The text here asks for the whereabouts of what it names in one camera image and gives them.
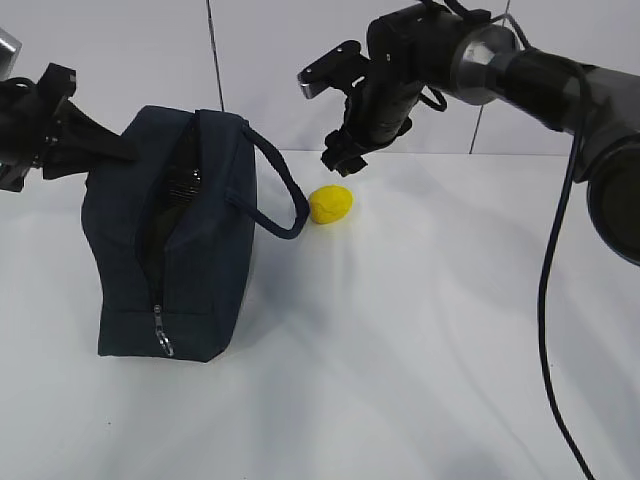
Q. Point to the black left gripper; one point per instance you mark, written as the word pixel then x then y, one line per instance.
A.
pixel 29 111

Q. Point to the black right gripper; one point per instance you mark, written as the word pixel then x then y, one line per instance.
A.
pixel 375 116

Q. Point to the navy blue fabric lunch bag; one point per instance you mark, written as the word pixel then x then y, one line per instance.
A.
pixel 185 304

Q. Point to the glass container with green lid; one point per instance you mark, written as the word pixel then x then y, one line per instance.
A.
pixel 179 185

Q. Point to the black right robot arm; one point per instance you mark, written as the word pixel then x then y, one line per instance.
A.
pixel 430 52

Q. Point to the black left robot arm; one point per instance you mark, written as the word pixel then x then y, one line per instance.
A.
pixel 42 129

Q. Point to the yellow lemon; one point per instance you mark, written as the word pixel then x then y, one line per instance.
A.
pixel 330 204

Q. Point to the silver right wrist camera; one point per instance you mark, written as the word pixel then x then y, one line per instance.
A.
pixel 342 68

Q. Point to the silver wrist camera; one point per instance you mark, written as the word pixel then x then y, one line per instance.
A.
pixel 342 68
pixel 10 48

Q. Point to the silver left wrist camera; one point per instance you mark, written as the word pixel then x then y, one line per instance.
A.
pixel 10 48

